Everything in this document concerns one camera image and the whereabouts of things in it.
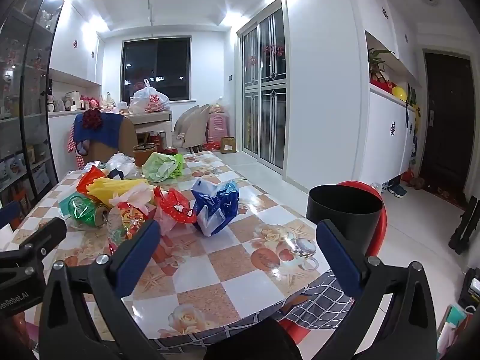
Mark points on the small white green box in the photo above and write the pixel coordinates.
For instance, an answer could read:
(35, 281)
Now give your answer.
(92, 165)

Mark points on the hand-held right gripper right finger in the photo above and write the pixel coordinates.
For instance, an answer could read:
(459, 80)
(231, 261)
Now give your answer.
(339, 258)

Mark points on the white red-printed plastic bag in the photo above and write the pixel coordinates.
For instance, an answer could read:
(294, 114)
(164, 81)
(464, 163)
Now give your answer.
(150, 99)

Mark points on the crushed green soda can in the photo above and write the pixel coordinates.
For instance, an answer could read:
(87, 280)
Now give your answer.
(80, 208)

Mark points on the clear plastic bag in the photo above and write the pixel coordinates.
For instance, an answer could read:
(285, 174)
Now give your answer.
(122, 165)

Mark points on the beige upholstered chairs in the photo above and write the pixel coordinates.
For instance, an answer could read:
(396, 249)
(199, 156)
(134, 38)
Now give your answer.
(193, 127)

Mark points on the colourful paper bag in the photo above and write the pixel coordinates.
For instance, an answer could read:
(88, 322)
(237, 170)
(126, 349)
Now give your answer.
(455, 326)

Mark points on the pink plastic stools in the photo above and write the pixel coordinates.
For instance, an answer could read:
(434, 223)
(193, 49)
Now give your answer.
(217, 129)

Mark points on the sliding glass door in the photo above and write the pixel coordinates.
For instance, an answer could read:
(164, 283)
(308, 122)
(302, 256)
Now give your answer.
(264, 86)

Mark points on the white storage cabinet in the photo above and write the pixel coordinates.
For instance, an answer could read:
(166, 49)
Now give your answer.
(386, 138)

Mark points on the light green plastic bag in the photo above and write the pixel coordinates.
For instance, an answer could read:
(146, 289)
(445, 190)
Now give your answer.
(161, 165)

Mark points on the patterned door mat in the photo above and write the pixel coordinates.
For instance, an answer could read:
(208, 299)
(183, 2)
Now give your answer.
(442, 193)

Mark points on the dark window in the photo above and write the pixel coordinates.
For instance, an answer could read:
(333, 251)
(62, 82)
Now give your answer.
(155, 69)

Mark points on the red drink can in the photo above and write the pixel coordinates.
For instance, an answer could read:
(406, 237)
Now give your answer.
(170, 152)

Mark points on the red checkered cloth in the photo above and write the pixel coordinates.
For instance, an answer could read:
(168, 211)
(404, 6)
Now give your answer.
(73, 142)

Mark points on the beige side table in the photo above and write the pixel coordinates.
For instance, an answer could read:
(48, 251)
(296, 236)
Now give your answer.
(150, 120)

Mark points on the cardboard box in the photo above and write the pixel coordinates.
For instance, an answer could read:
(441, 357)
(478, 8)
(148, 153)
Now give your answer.
(228, 145)

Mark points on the checkered floral tablecloth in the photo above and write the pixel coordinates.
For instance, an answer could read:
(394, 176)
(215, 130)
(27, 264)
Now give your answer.
(225, 266)

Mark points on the red plastic bag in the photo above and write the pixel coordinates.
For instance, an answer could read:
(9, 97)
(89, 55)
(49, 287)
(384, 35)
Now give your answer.
(88, 180)

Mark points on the yellow balloon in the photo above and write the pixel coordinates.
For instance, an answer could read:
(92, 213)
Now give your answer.
(399, 93)

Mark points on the colourful snack wrapper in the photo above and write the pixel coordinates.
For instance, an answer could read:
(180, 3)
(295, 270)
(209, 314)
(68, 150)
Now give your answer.
(125, 221)

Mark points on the red flower bunch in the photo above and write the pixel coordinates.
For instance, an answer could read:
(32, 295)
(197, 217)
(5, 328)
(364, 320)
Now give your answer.
(92, 119)

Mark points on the red polka-dot wrapper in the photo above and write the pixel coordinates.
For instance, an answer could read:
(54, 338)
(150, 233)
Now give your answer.
(174, 204)

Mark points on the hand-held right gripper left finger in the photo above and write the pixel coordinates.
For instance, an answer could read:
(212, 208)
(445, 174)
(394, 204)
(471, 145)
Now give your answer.
(137, 258)

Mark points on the dark front door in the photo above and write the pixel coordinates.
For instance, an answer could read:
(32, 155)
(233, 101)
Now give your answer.
(444, 120)

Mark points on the potted green plant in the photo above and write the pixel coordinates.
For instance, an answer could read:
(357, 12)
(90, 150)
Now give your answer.
(377, 62)

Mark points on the black trash bin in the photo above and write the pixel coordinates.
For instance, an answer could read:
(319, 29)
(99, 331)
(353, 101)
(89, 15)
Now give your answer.
(345, 210)

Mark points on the black yellow case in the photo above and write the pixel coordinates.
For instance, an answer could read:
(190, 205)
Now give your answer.
(471, 287)

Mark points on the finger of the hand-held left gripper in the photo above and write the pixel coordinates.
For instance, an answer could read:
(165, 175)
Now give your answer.
(8, 213)
(45, 236)

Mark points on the blue cloth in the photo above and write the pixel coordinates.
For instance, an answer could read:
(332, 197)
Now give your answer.
(108, 127)

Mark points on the yellow plastic bag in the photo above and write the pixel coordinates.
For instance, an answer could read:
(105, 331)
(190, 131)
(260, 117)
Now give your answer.
(112, 189)

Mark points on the blue shoes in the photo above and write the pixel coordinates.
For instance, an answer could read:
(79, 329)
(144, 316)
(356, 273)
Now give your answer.
(398, 190)

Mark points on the blue plastic packet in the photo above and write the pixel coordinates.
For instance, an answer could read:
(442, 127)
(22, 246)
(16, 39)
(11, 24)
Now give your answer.
(215, 204)

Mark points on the white kitchen appliance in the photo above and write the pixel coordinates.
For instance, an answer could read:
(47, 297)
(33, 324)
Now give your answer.
(72, 101)

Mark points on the brown dining chair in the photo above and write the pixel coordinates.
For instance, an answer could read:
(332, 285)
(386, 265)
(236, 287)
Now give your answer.
(127, 138)

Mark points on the brown sleeved glass cup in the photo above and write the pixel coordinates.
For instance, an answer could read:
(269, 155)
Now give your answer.
(142, 155)

